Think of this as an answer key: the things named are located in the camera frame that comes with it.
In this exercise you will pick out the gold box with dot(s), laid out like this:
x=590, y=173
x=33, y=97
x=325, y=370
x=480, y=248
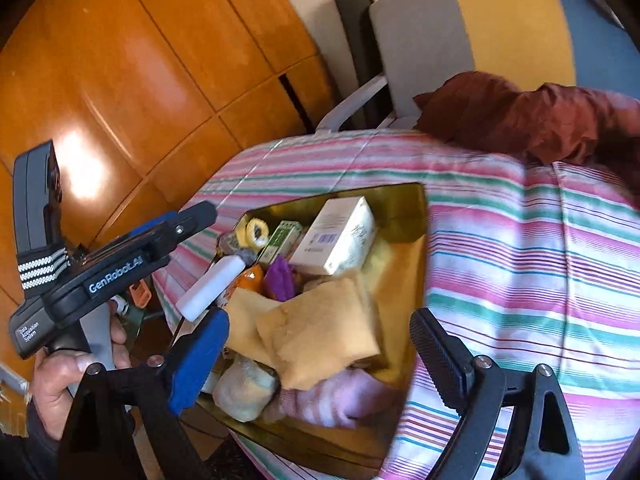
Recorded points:
x=400, y=220

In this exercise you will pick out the striped tablecloth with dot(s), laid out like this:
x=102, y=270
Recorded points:
x=525, y=260

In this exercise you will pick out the silver snack packet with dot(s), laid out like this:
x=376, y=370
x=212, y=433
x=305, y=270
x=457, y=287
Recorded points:
x=232, y=245

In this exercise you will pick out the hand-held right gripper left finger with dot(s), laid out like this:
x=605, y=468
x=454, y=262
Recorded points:
x=195, y=360

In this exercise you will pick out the white bar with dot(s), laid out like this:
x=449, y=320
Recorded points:
x=210, y=287

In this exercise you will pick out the maroon cloth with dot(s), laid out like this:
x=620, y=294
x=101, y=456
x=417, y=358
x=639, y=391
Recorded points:
x=525, y=115

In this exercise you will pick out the orange plastic tool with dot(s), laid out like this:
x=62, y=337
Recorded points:
x=139, y=294

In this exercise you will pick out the large yellow sponge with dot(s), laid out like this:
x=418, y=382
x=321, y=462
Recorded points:
x=320, y=335

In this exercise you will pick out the grey yellow blue chair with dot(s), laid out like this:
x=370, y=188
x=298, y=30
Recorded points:
x=420, y=35

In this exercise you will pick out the yellow tape roll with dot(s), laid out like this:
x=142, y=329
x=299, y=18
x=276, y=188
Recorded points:
x=246, y=234

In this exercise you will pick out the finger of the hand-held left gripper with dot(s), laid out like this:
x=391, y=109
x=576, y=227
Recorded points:
x=150, y=226
x=192, y=220

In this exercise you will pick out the green and white small box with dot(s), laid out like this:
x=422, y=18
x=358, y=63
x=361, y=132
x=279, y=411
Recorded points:
x=280, y=242

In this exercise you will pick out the pink striped sock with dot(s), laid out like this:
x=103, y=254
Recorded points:
x=330, y=400

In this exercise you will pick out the orange packet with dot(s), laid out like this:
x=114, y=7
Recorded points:
x=250, y=277

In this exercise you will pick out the white barcode box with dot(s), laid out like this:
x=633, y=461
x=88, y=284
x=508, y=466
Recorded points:
x=335, y=235

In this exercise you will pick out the wooden cabinet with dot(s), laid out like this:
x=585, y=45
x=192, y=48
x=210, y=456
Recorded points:
x=150, y=60

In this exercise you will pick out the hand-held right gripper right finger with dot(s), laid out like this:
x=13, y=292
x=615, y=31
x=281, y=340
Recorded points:
x=440, y=360

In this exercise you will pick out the tan sponge block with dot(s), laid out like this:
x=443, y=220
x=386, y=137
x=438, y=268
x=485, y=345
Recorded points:
x=242, y=315

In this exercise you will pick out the person's left hand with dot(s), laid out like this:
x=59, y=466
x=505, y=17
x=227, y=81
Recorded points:
x=55, y=385

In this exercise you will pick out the person's left forearm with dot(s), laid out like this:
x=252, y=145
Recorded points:
x=25, y=450

